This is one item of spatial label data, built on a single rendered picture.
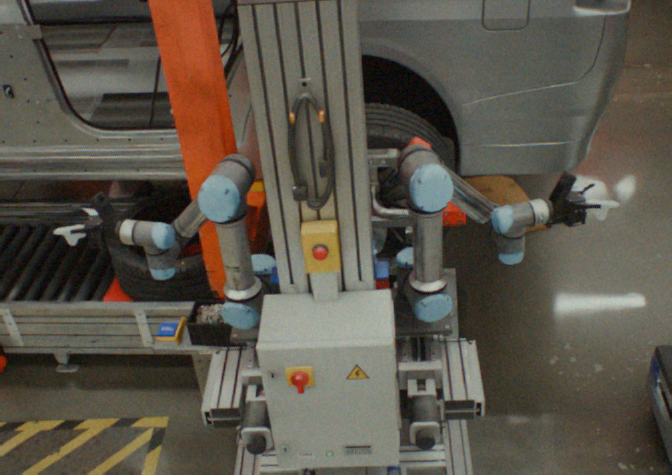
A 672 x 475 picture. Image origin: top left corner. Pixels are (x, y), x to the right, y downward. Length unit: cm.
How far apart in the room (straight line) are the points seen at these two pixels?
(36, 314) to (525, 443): 212
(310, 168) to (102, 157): 188
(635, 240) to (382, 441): 250
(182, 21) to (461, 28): 107
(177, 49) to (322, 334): 115
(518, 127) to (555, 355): 104
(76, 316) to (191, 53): 146
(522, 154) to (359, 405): 161
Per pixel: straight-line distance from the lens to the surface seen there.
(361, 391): 214
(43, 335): 388
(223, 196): 224
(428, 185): 220
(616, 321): 398
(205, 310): 321
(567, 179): 246
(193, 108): 285
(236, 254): 239
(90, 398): 384
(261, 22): 180
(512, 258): 251
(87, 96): 446
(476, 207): 250
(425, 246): 235
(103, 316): 369
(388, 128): 301
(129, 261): 367
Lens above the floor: 264
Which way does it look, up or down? 36 degrees down
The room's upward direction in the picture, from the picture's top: 5 degrees counter-clockwise
